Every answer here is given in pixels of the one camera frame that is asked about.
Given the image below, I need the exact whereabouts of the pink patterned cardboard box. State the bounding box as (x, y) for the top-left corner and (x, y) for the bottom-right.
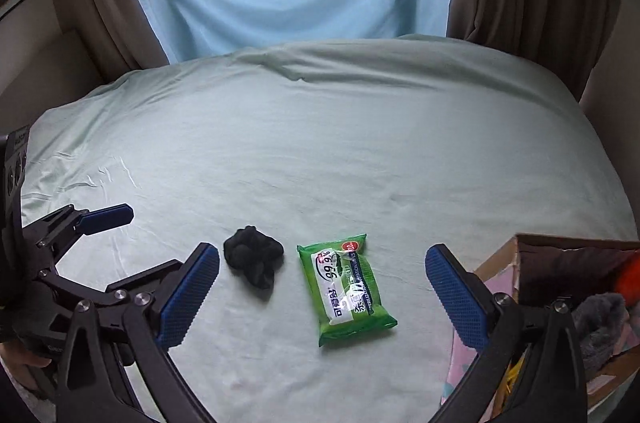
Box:
(440, 232), (640, 420)

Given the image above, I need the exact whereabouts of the green wet wipes packet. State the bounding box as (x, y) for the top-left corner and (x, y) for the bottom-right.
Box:
(296, 232), (399, 348)

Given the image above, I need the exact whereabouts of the person's left hand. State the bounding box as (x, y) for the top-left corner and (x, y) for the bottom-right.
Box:
(0, 342), (53, 393)

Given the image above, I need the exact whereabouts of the grey sock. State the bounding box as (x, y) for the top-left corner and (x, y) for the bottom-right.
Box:
(571, 292), (632, 379)

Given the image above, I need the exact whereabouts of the orange fluffy pompom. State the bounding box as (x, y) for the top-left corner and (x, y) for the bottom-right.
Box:
(611, 252), (640, 300)

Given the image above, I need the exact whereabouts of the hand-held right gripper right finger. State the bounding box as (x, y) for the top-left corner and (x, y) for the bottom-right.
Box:
(424, 244), (587, 423)

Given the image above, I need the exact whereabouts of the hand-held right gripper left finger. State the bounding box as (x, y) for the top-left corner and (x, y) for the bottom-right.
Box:
(55, 242), (221, 423)

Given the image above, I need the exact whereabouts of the black scrunchie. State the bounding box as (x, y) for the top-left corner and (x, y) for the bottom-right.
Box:
(223, 225), (285, 300)

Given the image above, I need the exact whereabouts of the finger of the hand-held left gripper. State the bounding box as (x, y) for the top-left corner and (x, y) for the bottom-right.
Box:
(37, 258), (183, 305)
(20, 204), (135, 254)

